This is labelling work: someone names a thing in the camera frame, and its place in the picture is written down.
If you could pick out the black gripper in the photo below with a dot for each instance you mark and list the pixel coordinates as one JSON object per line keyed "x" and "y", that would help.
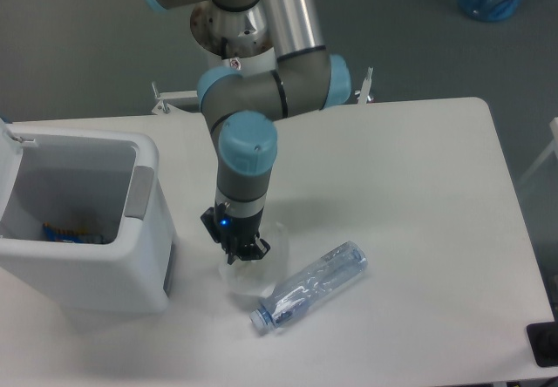
{"x": 237, "y": 236}

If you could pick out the white plastic wrapper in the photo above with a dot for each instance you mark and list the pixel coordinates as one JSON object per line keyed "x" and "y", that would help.
{"x": 258, "y": 278}

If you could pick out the clear plastic water bottle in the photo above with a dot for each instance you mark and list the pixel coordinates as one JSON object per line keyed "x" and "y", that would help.
{"x": 292, "y": 298}

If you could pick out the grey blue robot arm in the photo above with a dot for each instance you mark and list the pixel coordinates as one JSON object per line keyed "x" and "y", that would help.
{"x": 241, "y": 112}

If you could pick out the white plastic trash can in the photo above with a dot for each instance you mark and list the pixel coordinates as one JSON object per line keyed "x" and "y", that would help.
{"x": 99, "y": 182}

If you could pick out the blue snack packet in bin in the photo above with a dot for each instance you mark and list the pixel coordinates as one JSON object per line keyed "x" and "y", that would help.
{"x": 70, "y": 236}

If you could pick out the black device at table edge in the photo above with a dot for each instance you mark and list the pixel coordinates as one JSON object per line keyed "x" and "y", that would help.
{"x": 543, "y": 340}

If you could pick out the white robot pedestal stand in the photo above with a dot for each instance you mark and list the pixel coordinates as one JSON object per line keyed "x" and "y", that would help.
{"x": 237, "y": 40}

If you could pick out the white frame at right edge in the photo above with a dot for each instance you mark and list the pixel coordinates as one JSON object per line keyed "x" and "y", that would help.
{"x": 549, "y": 151}

